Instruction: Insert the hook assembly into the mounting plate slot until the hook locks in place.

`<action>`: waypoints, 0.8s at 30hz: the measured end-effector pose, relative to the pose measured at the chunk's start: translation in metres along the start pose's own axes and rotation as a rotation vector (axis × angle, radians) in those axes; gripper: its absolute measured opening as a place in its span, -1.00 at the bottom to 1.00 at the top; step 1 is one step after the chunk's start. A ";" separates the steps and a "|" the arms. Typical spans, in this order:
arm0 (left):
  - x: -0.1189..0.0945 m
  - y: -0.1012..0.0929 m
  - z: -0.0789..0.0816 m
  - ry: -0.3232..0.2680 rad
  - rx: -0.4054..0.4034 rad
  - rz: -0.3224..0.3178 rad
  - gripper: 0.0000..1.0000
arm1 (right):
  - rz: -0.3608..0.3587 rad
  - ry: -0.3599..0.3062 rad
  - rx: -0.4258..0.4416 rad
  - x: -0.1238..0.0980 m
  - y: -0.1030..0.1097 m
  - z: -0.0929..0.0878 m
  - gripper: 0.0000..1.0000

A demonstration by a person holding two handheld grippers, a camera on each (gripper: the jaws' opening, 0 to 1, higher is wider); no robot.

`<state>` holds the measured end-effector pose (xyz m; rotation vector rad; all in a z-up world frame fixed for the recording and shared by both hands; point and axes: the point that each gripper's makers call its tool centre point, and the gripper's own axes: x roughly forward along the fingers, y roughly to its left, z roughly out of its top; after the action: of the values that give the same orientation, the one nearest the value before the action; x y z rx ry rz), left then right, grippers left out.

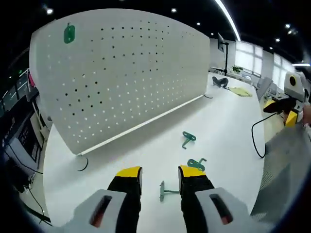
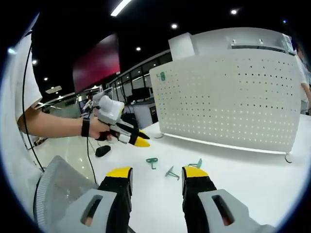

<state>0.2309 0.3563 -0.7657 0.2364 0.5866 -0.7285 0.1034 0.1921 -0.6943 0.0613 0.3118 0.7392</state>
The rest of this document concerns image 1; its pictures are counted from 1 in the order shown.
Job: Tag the green potted plant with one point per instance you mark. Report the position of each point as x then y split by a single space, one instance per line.
237 69

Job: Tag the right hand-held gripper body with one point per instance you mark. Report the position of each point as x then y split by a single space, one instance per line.
297 87

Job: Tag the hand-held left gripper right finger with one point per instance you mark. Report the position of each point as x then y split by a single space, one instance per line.
211 208

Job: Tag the grey mesh office chair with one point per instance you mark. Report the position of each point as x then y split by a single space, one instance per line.
284 165

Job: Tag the yellow cloth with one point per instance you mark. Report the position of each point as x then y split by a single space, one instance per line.
240 91

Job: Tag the black monitor on stand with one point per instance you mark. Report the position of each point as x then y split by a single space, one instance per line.
221 43

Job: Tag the green metal hook assembly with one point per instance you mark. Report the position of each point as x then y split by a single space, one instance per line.
162 191
189 136
69 34
195 164

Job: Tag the dark equipment rack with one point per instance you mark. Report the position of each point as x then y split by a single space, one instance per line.
22 136

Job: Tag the white perforated mounting plate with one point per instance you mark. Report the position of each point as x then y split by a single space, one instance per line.
126 80

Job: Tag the ceiling light strip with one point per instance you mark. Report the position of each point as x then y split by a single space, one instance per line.
228 17

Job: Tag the curved grey object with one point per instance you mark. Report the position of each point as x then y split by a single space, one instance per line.
219 82

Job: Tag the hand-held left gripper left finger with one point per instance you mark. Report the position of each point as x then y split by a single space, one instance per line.
104 211

